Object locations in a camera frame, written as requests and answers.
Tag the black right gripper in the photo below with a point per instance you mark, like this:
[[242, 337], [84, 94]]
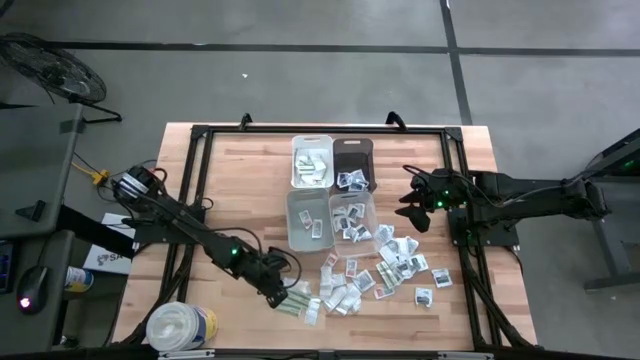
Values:
[[442, 192]]

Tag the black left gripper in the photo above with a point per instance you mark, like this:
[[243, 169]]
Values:
[[262, 272]]

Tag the green edged white packet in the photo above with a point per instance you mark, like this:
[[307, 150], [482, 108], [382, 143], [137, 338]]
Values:
[[305, 177]]

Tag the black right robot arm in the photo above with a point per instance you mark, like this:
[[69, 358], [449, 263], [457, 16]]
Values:
[[525, 192]]

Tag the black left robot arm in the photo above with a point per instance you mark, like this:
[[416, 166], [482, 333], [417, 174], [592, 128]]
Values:
[[190, 225]]

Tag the large white paper packet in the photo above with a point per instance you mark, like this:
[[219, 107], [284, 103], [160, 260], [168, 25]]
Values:
[[313, 311]]

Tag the light grey plastic bin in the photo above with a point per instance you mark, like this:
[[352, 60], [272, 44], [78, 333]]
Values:
[[295, 245]]

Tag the blue print packet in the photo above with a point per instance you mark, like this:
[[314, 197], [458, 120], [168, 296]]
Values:
[[361, 186], [344, 181]]

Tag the black label packet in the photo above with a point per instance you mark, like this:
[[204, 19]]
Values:
[[353, 212]]

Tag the translucent white packet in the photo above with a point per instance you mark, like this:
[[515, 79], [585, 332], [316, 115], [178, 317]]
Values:
[[351, 233]]

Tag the clear plastic bin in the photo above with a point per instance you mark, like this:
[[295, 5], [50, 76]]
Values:
[[357, 249]]

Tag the green stripe packet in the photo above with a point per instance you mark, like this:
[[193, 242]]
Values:
[[386, 276]]

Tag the dark smoked plastic bin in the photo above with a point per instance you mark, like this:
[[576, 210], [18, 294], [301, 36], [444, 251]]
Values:
[[352, 155]]

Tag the yellow wipes canister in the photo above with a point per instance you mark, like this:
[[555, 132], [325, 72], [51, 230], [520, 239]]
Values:
[[175, 327]]

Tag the white plastic bin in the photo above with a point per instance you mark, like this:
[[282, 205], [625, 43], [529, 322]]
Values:
[[312, 142]]

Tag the white cardboard box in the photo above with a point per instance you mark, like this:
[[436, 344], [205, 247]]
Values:
[[107, 260]]

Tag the black metal stand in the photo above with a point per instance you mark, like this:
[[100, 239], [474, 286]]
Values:
[[607, 250]]

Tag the small white blue can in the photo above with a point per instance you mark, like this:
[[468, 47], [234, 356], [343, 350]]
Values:
[[80, 279]]

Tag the yellow power plug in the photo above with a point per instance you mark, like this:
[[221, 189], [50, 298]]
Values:
[[100, 176]]

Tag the black computer mouse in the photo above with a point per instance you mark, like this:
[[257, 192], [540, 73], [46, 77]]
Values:
[[32, 290]]

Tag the black keyboard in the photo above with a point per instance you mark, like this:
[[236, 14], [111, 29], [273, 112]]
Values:
[[6, 270]]

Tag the grey desk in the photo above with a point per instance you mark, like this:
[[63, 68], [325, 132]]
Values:
[[35, 160]]

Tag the black floor fan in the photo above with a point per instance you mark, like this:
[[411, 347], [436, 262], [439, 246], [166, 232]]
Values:
[[55, 70]]

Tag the grey metal bracket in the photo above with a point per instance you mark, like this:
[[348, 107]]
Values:
[[185, 355], [465, 356]]

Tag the black desk bracket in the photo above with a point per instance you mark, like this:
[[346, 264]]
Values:
[[32, 212]]

